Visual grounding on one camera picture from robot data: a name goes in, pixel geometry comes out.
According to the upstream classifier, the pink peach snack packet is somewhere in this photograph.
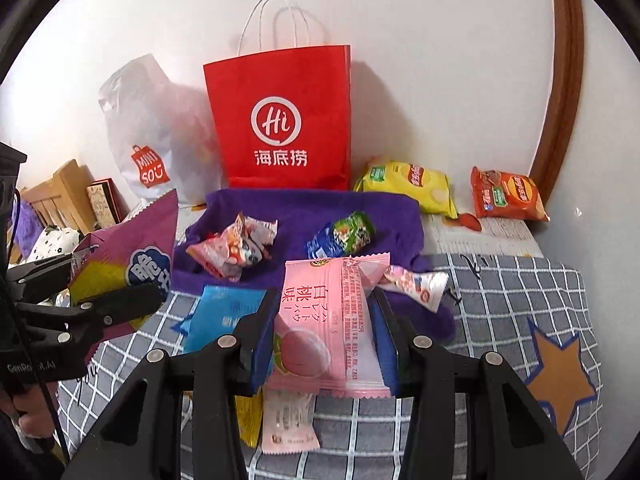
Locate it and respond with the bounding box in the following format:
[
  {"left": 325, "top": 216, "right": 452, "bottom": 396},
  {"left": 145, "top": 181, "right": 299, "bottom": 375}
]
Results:
[{"left": 262, "top": 253, "right": 397, "bottom": 399}]

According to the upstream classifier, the orange chips bag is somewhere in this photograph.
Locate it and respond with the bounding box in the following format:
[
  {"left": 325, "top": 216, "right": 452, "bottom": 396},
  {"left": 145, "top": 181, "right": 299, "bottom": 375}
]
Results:
[{"left": 469, "top": 165, "right": 551, "bottom": 224}]

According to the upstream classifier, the white polka dot pillow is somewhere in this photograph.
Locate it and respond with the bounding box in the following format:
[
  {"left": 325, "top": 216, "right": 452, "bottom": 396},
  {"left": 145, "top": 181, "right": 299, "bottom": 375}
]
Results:
[{"left": 27, "top": 225, "right": 83, "bottom": 263}]

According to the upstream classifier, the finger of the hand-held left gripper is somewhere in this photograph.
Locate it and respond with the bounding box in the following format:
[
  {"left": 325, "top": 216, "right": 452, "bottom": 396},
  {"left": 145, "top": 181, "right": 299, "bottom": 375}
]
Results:
[
  {"left": 20, "top": 282, "right": 167, "bottom": 347},
  {"left": 6, "top": 251, "right": 88, "bottom": 291}
]

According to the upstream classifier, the black cable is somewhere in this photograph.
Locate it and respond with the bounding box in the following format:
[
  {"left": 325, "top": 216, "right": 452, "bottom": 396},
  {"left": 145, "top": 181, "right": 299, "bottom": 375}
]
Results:
[{"left": 39, "top": 384, "right": 72, "bottom": 463}]

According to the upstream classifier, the pale pink snack packet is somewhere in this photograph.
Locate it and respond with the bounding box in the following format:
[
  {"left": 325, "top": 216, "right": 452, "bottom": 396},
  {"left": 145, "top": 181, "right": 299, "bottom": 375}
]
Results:
[{"left": 242, "top": 216, "right": 279, "bottom": 261}]

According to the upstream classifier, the person's left hand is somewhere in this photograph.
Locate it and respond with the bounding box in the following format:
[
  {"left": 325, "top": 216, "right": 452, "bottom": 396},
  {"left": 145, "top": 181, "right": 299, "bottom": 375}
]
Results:
[{"left": 0, "top": 387, "right": 57, "bottom": 455}]

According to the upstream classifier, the wooden door frame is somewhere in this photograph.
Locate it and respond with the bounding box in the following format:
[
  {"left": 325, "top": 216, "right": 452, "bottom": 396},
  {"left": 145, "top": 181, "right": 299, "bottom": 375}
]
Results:
[{"left": 529, "top": 0, "right": 587, "bottom": 207}]

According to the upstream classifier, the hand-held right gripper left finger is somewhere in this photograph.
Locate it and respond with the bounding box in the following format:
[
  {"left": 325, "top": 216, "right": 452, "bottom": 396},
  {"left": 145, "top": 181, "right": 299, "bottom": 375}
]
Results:
[{"left": 60, "top": 287, "right": 281, "bottom": 480}]

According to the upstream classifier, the white plastic bag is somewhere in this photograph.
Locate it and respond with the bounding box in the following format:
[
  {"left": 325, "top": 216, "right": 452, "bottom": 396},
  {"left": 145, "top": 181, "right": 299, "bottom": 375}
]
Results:
[{"left": 97, "top": 53, "right": 223, "bottom": 206}]

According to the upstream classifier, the grey checked bed sheet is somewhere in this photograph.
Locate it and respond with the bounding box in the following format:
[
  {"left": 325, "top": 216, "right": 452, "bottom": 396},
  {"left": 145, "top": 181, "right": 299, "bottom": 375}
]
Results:
[{"left": 54, "top": 252, "right": 605, "bottom": 480}]

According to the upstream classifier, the purple towel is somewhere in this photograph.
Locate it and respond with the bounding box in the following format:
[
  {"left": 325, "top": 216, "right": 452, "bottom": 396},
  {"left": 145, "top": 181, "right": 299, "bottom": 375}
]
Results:
[{"left": 172, "top": 188, "right": 457, "bottom": 345}]

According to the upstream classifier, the wooden headboard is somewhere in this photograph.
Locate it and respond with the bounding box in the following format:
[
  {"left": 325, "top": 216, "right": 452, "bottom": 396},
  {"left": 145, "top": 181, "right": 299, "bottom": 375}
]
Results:
[{"left": 21, "top": 159, "right": 97, "bottom": 233}]

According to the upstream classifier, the purple snack packet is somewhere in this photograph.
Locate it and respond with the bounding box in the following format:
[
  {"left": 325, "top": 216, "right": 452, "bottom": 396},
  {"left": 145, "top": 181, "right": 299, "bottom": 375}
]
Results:
[{"left": 66, "top": 189, "right": 180, "bottom": 363}]

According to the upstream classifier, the yellow chips bag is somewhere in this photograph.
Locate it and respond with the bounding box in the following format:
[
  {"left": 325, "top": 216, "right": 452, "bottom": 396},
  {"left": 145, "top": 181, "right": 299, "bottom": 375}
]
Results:
[{"left": 353, "top": 159, "right": 459, "bottom": 220}]

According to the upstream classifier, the pink cartoon snack packet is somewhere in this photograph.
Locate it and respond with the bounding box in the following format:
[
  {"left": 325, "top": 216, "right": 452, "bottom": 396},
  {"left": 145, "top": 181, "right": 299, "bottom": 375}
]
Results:
[{"left": 185, "top": 214, "right": 257, "bottom": 283}]

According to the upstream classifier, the dark red box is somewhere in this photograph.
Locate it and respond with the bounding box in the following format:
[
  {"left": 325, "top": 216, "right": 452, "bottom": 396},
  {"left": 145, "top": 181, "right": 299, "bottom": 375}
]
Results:
[{"left": 85, "top": 178, "right": 133, "bottom": 234}]

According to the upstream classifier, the green snack packet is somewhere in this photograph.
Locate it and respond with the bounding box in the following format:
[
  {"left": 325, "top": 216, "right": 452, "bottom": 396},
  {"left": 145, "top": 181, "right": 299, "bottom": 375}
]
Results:
[{"left": 327, "top": 211, "right": 377, "bottom": 256}]

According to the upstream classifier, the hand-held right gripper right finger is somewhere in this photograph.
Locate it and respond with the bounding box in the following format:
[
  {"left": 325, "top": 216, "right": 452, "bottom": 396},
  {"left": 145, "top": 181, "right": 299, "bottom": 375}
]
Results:
[{"left": 367, "top": 289, "right": 583, "bottom": 480}]

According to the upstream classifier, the yellow snack packet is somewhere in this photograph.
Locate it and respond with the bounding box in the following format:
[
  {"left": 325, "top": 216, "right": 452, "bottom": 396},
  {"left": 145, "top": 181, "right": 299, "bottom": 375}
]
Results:
[{"left": 234, "top": 392, "right": 265, "bottom": 449}]

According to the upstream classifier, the pink white snack packet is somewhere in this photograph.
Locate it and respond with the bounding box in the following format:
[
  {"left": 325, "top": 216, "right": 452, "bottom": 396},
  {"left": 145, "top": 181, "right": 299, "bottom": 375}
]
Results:
[{"left": 377, "top": 264, "right": 451, "bottom": 312}]

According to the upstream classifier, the white newsprint cloth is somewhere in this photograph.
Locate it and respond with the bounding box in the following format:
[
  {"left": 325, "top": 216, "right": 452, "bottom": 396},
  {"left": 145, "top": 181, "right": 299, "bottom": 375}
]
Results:
[{"left": 419, "top": 211, "right": 545, "bottom": 259}]

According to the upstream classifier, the dark blue snack packet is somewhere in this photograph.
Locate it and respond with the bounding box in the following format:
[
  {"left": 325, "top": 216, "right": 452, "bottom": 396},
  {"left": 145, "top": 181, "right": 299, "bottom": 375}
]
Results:
[{"left": 305, "top": 224, "right": 351, "bottom": 262}]

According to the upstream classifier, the red paper bag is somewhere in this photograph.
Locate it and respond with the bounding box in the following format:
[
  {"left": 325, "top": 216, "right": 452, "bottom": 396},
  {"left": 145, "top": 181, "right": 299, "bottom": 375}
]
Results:
[{"left": 202, "top": 0, "right": 352, "bottom": 192}]

